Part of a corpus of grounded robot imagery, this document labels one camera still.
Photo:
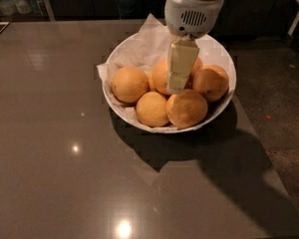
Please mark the white bowl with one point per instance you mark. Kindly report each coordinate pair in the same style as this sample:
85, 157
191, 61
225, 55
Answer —
213, 53

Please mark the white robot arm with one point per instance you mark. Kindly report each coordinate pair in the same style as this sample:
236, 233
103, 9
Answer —
187, 21

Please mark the shelf post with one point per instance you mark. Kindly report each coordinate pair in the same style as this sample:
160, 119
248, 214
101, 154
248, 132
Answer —
49, 10

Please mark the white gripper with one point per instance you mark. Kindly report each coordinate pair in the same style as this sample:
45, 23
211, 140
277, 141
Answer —
191, 16

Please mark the white paper liner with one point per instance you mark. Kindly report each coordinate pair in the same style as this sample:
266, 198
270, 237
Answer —
142, 49

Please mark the small hidden middle orange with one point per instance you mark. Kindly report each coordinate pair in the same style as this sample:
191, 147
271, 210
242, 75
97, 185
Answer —
151, 85

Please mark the white plastic jug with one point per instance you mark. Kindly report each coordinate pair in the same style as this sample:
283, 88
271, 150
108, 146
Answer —
7, 8
23, 6

